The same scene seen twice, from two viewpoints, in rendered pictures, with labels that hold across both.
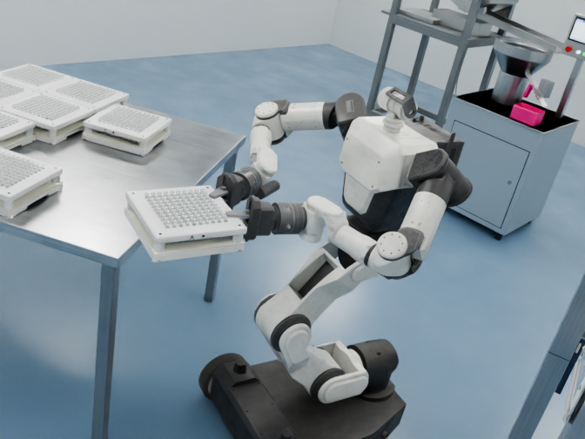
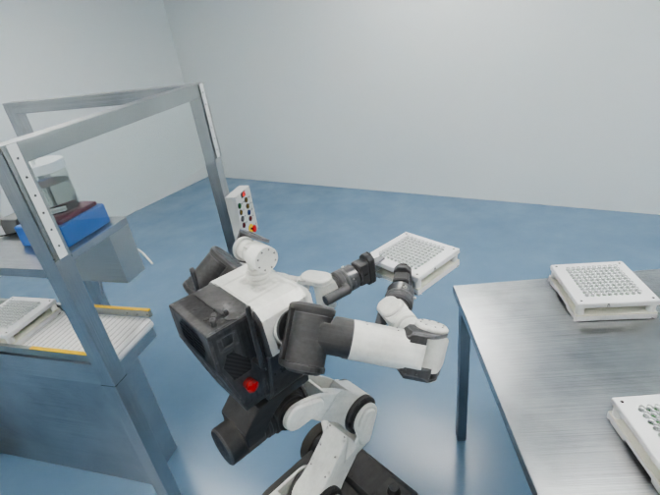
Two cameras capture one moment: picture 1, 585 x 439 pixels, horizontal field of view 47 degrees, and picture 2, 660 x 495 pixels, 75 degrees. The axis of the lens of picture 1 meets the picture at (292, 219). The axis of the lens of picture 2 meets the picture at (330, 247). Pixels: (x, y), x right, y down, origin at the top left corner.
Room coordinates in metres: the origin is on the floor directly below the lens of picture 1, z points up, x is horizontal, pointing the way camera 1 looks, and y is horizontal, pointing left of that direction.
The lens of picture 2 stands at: (2.85, -0.11, 1.79)
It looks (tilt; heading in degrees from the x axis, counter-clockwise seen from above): 28 degrees down; 176
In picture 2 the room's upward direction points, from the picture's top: 8 degrees counter-clockwise
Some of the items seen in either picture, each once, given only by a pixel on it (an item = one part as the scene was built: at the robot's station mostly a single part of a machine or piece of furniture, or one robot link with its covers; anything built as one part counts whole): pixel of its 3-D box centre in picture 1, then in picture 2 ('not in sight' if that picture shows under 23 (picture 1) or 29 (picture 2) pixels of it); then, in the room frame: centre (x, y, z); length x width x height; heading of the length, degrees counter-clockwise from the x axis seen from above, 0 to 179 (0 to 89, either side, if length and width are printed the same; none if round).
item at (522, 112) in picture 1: (527, 114); not in sight; (3.94, -1.24, 0.80); 0.16 x 0.12 x 0.09; 52
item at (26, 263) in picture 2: not in sight; (22, 244); (1.33, -1.09, 1.22); 0.62 x 0.38 x 0.04; 67
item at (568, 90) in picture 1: (574, 69); not in sight; (4.17, -1.50, 1.07); 0.23 x 0.10 x 0.62; 52
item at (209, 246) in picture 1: (183, 227); (412, 265); (1.52, 0.28, 0.96); 0.24 x 0.24 x 0.02; 35
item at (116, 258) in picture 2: not in sight; (104, 252); (1.29, -0.86, 1.11); 0.22 x 0.11 x 0.20; 67
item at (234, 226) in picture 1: (184, 212); (411, 254); (1.52, 0.28, 1.01); 0.25 x 0.24 x 0.02; 35
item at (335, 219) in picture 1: (325, 219); (314, 286); (1.63, -0.09, 1.01); 0.13 x 0.07 x 0.09; 53
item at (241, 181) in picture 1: (233, 188); (402, 289); (1.73, 0.18, 1.00); 0.12 x 0.10 x 0.13; 157
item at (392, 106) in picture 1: (395, 107); (255, 257); (1.89, -0.23, 1.29); 0.10 x 0.07 x 0.09; 35
